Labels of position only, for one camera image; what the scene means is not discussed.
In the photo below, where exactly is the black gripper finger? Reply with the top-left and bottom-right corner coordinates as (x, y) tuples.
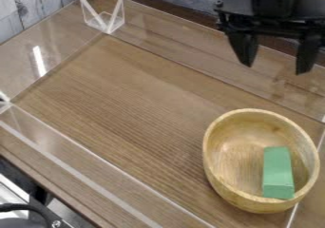
(295, 33), (322, 75)
(227, 31), (259, 67)

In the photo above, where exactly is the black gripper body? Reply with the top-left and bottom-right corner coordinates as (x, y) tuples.
(214, 0), (325, 41)

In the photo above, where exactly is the green rectangular block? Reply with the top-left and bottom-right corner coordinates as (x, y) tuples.
(262, 146), (294, 200)

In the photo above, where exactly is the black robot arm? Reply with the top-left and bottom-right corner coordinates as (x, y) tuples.
(214, 0), (325, 75)

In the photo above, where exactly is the wooden bowl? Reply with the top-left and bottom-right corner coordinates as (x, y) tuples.
(202, 108), (319, 214)

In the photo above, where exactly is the clear acrylic corner bracket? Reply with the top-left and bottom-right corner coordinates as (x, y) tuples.
(80, 0), (124, 34)

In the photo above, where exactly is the clear acrylic enclosure wall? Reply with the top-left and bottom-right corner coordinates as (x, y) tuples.
(0, 0), (325, 228)

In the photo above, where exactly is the black cable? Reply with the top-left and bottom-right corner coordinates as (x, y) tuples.
(0, 202), (48, 228)

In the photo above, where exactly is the black metal mount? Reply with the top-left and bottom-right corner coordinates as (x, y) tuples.
(28, 197), (73, 228)

